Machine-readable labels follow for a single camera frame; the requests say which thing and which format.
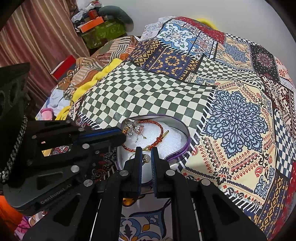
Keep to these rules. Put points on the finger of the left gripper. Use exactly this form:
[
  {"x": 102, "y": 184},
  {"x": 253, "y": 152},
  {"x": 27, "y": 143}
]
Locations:
[{"x": 102, "y": 139}]

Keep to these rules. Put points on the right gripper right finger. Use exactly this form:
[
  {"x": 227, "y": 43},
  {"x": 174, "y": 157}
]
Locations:
[{"x": 199, "y": 209}]

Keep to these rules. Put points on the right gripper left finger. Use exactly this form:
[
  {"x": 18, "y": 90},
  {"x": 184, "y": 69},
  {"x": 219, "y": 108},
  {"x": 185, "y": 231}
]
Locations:
[{"x": 91, "y": 211}]

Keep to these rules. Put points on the silver charm jewelry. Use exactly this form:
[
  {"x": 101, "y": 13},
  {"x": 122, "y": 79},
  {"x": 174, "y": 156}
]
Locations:
[{"x": 133, "y": 128}]

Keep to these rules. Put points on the purple heart-shaped tin box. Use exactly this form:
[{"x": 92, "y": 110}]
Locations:
[{"x": 168, "y": 134}]

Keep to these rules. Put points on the pink cloth item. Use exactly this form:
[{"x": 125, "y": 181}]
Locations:
[{"x": 47, "y": 114}]

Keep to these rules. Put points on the striped orange blanket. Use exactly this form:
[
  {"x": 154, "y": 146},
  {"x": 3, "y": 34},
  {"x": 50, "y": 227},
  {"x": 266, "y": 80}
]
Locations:
[{"x": 86, "y": 67}]

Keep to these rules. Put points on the red box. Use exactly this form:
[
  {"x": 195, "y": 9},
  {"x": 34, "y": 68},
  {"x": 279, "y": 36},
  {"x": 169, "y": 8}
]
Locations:
[{"x": 63, "y": 68}]

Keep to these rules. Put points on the green patterned cloth stand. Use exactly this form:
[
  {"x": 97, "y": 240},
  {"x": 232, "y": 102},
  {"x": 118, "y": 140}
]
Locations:
[{"x": 101, "y": 34}]

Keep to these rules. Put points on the patchwork patterned bedspread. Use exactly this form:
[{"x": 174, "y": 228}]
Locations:
[{"x": 235, "y": 97}]

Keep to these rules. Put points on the orange box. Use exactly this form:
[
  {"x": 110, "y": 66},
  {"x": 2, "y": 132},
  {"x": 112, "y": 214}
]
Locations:
[{"x": 91, "y": 24}]

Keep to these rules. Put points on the striped red curtain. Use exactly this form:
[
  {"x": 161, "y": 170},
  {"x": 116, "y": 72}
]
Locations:
[{"x": 41, "y": 33}]

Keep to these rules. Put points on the yellow plastic chair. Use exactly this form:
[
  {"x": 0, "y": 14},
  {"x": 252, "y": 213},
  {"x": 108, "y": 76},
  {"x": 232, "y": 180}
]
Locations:
[{"x": 207, "y": 23}]

